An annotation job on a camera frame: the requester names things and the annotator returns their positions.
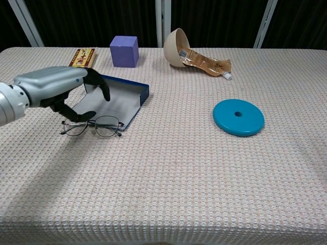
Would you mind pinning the grey metal frame post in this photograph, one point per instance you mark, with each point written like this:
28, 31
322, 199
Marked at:
26, 23
163, 23
265, 23

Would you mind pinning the teal disc with hole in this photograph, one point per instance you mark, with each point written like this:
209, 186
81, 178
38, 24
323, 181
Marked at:
230, 125

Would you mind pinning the beige bowl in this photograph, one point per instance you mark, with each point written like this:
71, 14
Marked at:
172, 52

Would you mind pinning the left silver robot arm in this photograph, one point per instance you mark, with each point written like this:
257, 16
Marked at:
10, 107

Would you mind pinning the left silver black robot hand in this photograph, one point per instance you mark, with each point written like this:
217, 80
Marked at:
48, 84

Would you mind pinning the purple foam cube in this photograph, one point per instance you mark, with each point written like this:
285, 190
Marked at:
124, 53

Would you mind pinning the blue glasses case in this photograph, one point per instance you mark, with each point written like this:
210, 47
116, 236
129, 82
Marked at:
122, 102

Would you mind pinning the beige woven tablecloth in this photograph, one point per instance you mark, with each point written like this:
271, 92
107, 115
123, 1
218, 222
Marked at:
163, 178

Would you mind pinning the black curtain panel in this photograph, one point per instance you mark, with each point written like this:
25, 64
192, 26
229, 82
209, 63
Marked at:
301, 23
89, 20
7, 25
217, 20

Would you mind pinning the black wire-rim eyeglasses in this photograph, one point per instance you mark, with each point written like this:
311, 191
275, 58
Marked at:
95, 125

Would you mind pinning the red and yellow box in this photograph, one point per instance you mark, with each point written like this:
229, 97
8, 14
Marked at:
83, 57

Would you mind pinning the golden brown snack pouch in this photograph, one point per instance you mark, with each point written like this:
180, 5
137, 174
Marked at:
207, 63

